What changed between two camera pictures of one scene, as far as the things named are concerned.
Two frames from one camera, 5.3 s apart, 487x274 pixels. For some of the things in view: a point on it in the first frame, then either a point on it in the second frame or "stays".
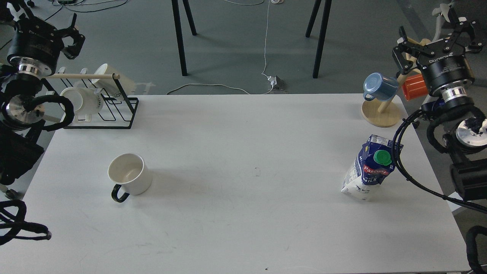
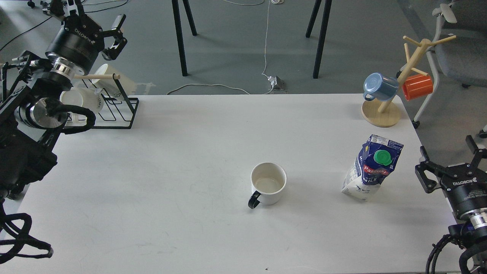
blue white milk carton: (374, 162) stays
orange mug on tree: (414, 86) stays
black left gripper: (35, 45) -> (79, 43)
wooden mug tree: (387, 113) stays
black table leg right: (326, 14) stays
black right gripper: (448, 73) -> (466, 184)
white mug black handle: (130, 171) -> (268, 180)
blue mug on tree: (379, 87) stays
